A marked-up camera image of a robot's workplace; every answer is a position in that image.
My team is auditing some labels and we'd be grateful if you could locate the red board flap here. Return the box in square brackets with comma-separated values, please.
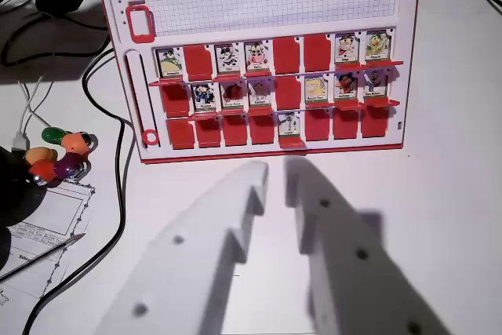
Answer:
[331, 60, 369, 71]

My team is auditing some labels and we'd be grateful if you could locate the printed paper sheet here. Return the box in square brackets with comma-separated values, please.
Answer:
[0, 180, 97, 309]

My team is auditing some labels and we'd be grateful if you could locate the thin pencil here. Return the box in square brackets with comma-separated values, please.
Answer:
[0, 232, 87, 282]

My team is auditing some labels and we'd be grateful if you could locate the red toy piece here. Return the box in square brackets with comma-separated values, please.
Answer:
[30, 158, 56, 184]

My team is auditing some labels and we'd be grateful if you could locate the yellow orange toy piece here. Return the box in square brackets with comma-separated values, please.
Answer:
[24, 146, 58, 166]

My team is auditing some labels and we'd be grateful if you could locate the black round object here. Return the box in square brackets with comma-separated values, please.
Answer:
[0, 145, 49, 270]

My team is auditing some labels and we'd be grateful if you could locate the green toy piece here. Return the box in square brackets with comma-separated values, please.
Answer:
[41, 126, 68, 147]

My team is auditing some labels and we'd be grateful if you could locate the white usb plug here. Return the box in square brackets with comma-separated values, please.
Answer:
[11, 130, 31, 155]

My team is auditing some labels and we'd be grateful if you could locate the red and white game board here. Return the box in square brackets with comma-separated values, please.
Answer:
[93, 0, 424, 166]

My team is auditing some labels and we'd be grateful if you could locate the long black cable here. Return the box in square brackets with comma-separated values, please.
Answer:
[21, 50, 136, 335]

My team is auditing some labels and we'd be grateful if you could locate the white cable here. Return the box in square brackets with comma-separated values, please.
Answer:
[23, 75, 54, 138]
[16, 79, 40, 136]

